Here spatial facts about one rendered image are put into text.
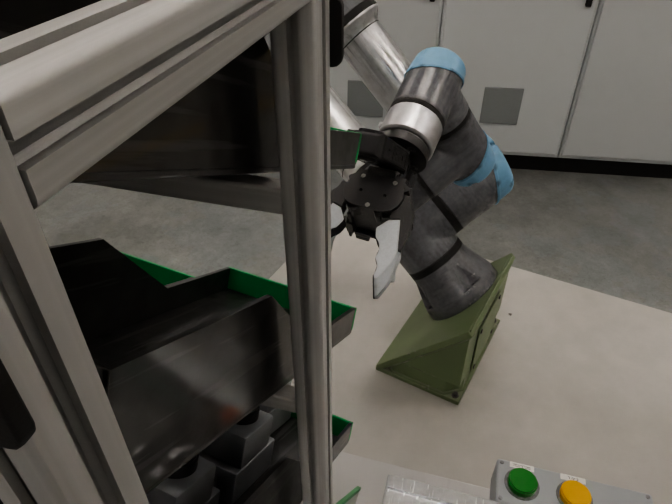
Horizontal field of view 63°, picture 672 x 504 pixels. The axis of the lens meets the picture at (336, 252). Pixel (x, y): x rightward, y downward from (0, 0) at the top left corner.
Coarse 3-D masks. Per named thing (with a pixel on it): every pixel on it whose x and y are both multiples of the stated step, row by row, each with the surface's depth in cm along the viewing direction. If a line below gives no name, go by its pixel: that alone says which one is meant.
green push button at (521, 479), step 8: (512, 472) 78; (520, 472) 78; (528, 472) 78; (512, 480) 77; (520, 480) 77; (528, 480) 77; (536, 480) 77; (512, 488) 76; (520, 488) 76; (528, 488) 76; (536, 488) 76; (520, 496) 76; (528, 496) 76
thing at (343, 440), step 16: (336, 416) 57; (288, 432) 56; (336, 432) 57; (288, 448) 54; (336, 448) 53; (272, 464) 51; (288, 464) 41; (256, 480) 48; (272, 480) 39; (288, 480) 42; (240, 496) 46; (256, 496) 37; (272, 496) 40; (288, 496) 44
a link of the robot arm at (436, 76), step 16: (432, 48) 72; (416, 64) 72; (432, 64) 70; (448, 64) 71; (416, 80) 70; (432, 80) 69; (448, 80) 70; (400, 96) 70; (416, 96) 68; (432, 96) 69; (448, 96) 70; (448, 112) 71; (464, 112) 73; (448, 128) 73
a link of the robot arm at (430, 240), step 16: (432, 208) 97; (448, 208) 97; (416, 224) 98; (432, 224) 98; (448, 224) 98; (416, 240) 98; (432, 240) 98; (448, 240) 100; (416, 256) 99; (432, 256) 99; (416, 272) 101
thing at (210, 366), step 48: (96, 240) 35; (96, 288) 36; (144, 288) 41; (192, 288) 46; (240, 288) 51; (96, 336) 37; (144, 336) 39; (192, 336) 25; (240, 336) 29; (288, 336) 35; (336, 336) 44; (144, 384) 22; (192, 384) 26; (240, 384) 30; (144, 432) 23; (192, 432) 27; (144, 480) 24
